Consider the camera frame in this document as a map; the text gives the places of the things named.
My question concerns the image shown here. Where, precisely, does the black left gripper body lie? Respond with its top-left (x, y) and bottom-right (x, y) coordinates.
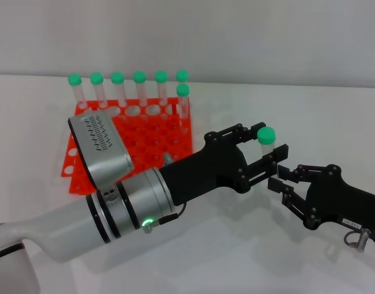
top-left (161, 131), bottom-right (250, 206)

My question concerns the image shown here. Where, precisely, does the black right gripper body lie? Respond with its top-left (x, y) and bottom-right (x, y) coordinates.
top-left (302, 164), bottom-right (375, 234)

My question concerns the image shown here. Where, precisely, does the white-labelled tube with green cap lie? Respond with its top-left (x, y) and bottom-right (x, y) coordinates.
top-left (256, 126), bottom-right (282, 179)

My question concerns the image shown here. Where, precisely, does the orange plastic test tube rack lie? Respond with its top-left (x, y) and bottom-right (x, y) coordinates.
top-left (61, 97), bottom-right (195, 195)

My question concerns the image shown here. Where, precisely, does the metal right arm cable connector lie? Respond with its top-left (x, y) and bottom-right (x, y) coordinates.
top-left (343, 229), bottom-right (372, 252)

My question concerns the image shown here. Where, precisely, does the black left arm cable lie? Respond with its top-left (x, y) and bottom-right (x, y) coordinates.
top-left (143, 202), bottom-right (188, 233)

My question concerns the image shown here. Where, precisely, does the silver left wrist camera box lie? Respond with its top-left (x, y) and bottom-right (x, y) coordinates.
top-left (67, 110), bottom-right (135, 192)

